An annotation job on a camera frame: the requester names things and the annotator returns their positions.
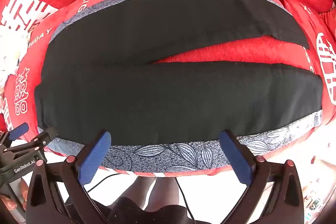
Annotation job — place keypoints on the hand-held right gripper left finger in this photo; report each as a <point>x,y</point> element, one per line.
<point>94,159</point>

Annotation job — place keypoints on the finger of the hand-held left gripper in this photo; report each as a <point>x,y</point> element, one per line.
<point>45,135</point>
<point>17,131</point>

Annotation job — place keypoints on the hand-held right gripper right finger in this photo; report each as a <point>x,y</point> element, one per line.
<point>236,158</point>

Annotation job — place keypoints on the black pants with patterned trim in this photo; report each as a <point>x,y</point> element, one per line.
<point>157,95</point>

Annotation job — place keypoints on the person's left hand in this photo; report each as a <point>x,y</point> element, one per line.
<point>24,192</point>

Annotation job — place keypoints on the person's legs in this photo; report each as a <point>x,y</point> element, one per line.
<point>157,190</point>

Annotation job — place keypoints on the white floral cloth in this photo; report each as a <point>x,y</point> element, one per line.
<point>10,50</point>

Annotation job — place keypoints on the person's black skirt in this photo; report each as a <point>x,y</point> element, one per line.
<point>157,214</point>

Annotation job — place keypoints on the blurred colourful clutter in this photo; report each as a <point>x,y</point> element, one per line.
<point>313,200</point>

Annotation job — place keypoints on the red printed blanket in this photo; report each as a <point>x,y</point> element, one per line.
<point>236,50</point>

